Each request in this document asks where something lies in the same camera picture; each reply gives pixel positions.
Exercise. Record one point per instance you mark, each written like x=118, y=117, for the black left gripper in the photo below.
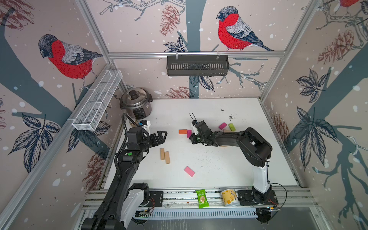
x=161, y=140

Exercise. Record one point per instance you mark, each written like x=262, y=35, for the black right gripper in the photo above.
x=193, y=140

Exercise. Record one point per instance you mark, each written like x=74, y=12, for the magenta block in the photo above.
x=189, y=133
x=222, y=126

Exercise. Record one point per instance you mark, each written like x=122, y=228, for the orange block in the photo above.
x=182, y=131

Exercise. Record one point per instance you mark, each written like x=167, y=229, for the long wooden block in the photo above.
x=167, y=157
x=162, y=154

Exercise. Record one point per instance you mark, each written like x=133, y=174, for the light pink block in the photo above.
x=189, y=171

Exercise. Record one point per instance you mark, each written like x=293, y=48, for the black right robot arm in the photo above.
x=254, y=147

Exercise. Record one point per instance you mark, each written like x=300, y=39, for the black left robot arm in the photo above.
x=123, y=198

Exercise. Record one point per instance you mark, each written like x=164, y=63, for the silver rice cooker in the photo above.
x=137, y=103

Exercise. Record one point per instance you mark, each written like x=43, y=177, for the green snack packet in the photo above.
x=202, y=199

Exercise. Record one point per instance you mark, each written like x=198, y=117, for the black hanging metal basket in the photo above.
x=206, y=65

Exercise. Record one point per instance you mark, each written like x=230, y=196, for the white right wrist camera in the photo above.
x=194, y=123

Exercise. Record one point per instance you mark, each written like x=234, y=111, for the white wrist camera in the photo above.
x=194, y=123
x=145, y=125

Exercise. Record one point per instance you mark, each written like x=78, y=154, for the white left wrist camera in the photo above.
x=145, y=125

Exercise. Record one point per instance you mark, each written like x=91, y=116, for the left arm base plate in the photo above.
x=155, y=199

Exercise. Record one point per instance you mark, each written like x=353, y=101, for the yellow cup on rail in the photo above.
x=230, y=198

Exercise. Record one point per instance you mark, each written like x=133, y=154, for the white wire basket shelf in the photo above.
x=93, y=110

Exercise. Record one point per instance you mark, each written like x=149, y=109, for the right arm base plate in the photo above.
x=255, y=198

